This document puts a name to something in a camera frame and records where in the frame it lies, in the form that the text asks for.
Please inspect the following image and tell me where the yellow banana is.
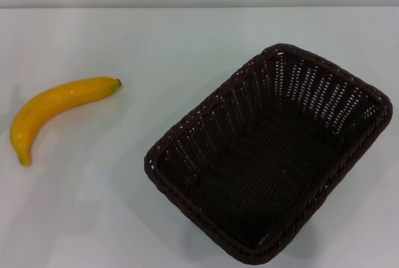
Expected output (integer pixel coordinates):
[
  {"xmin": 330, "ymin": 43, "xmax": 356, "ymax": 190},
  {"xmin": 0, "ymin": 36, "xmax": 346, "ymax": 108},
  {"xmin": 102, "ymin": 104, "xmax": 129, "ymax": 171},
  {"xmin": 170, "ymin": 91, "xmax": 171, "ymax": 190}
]
[{"xmin": 9, "ymin": 76, "xmax": 122, "ymax": 167}]

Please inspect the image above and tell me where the dark brown woven basket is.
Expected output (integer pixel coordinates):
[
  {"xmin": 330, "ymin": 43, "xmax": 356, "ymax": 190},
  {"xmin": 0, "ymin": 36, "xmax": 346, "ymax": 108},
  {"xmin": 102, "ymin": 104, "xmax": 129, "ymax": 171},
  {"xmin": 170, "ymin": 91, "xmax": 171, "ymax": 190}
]
[{"xmin": 143, "ymin": 42, "xmax": 393, "ymax": 266}]

